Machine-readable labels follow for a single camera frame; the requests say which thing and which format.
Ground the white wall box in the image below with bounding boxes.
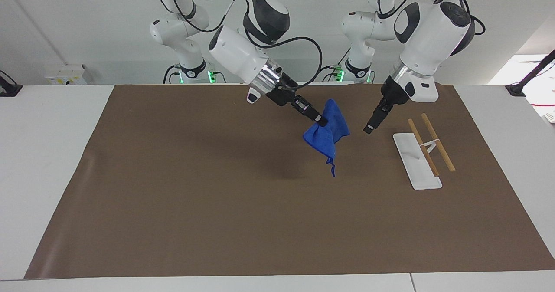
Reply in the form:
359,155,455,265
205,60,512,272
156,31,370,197
45,64,88,86

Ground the black stand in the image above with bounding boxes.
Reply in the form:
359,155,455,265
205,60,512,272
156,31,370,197
505,49,555,98
0,70,23,98

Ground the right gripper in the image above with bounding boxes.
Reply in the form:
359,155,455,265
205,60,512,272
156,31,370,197
267,72,305,108

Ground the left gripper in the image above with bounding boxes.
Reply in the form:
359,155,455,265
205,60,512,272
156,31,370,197
375,75,408,113

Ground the blue towel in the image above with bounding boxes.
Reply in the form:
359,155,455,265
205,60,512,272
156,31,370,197
302,99,351,178

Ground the white rack with wooden bars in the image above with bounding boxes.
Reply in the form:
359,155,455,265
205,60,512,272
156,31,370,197
392,113,456,191

